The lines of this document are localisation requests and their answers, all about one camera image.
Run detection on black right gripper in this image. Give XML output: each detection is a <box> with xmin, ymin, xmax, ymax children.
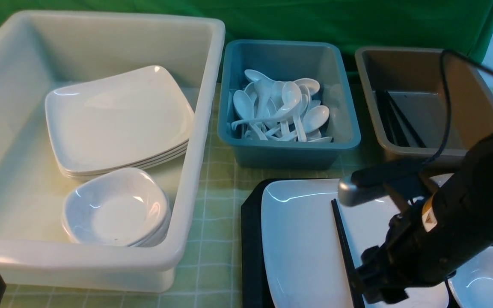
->
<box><xmin>349</xmin><ymin>201</ymin><xmax>457</xmax><ymax>305</ymax></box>

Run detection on white bowl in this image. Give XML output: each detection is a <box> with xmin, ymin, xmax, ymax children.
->
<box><xmin>61</xmin><ymin>168</ymin><xmax>172</xmax><ymax>247</ymax></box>
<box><xmin>448</xmin><ymin>247</ymin><xmax>493</xmax><ymax>308</ymax></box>

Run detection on black chopstick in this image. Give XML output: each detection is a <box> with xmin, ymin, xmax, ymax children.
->
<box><xmin>331</xmin><ymin>199</ymin><xmax>365</xmax><ymax>308</ymax></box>

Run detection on large white rice plate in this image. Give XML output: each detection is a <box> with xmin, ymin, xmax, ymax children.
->
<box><xmin>261</xmin><ymin>178</ymin><xmax>449</xmax><ymax>308</ymax></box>

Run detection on white soup spoon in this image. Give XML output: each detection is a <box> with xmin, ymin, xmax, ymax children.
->
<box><xmin>231</xmin><ymin>103</ymin><xmax>300</xmax><ymax>130</ymax></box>

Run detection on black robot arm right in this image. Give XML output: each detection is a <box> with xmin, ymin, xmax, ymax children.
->
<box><xmin>339</xmin><ymin>133</ymin><xmax>493</xmax><ymax>304</ymax></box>

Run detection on top stacked white plate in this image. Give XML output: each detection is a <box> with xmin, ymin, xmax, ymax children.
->
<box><xmin>45</xmin><ymin>65</ymin><xmax>194</xmax><ymax>173</ymax></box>

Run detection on black chopsticks in bin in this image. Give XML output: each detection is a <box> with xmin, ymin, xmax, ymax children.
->
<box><xmin>375</xmin><ymin>90</ymin><xmax>426</xmax><ymax>148</ymax></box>

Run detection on grey plastic bin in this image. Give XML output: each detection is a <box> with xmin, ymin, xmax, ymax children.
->
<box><xmin>355</xmin><ymin>47</ymin><xmax>493</xmax><ymax>168</ymax></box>

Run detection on large white plastic tub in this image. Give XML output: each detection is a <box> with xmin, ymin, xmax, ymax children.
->
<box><xmin>0</xmin><ymin>11</ymin><xmax>226</xmax><ymax>293</ymax></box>

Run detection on black serving tray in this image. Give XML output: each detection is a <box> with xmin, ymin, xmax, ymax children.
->
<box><xmin>241</xmin><ymin>178</ymin><xmax>461</xmax><ymax>308</ymax></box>

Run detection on green backdrop cloth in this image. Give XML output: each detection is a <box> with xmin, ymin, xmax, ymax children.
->
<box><xmin>0</xmin><ymin>0</ymin><xmax>493</xmax><ymax>86</ymax></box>

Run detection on blue plastic bin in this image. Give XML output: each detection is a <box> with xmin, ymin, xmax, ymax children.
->
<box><xmin>217</xmin><ymin>39</ymin><xmax>361</xmax><ymax>170</ymax></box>

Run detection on pile of white spoons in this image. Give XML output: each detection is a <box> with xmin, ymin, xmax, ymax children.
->
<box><xmin>229</xmin><ymin>69</ymin><xmax>334</xmax><ymax>143</ymax></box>

